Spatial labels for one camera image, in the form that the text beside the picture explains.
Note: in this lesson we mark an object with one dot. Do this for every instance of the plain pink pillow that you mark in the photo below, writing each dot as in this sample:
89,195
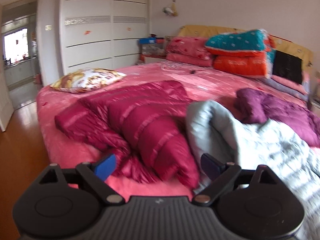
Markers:
187,60

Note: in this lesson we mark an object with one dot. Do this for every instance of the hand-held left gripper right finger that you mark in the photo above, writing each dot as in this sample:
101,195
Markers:
211,167

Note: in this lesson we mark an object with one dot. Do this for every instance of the pink heart print pillow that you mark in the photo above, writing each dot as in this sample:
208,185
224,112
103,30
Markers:
185,45

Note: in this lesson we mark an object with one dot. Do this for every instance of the teal and orange folded quilt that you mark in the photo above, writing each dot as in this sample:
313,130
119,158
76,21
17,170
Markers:
237,62

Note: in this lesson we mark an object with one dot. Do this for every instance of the pink heart print bed blanket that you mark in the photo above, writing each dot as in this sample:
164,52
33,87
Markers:
62,145

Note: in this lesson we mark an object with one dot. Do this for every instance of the red down jacket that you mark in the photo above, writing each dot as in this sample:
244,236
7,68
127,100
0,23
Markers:
140,120

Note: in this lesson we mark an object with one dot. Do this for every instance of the hanging wall ornament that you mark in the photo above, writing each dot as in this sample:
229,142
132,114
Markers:
170,10

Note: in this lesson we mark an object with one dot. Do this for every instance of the light blue down jacket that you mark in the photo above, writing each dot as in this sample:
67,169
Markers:
262,150

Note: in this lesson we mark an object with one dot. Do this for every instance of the golden floral pillow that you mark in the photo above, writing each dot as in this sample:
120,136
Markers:
87,78

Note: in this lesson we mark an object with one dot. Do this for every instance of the clear plastic bag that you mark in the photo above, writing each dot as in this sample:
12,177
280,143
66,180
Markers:
172,66

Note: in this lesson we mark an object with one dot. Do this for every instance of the black bag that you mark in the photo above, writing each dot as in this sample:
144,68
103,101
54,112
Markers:
287,66

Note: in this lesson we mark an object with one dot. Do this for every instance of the lavender folded blanket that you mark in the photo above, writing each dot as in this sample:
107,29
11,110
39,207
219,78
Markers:
280,88

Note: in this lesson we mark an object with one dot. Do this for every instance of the white wardrobe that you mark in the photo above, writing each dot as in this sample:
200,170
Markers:
100,30

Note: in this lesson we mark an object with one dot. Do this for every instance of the yellow headboard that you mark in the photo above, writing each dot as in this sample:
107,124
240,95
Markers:
200,30

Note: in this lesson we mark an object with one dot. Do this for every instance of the stack of shoe boxes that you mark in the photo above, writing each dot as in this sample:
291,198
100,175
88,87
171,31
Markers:
152,49

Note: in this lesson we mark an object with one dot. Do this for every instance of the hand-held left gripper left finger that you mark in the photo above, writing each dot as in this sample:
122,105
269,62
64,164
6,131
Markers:
106,166

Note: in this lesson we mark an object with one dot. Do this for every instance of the pink folded blanket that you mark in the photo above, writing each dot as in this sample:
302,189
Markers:
290,83

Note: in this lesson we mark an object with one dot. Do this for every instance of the purple down jacket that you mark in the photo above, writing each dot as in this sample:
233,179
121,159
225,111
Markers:
282,110

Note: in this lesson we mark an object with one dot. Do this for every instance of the blue box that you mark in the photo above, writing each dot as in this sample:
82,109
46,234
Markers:
150,40

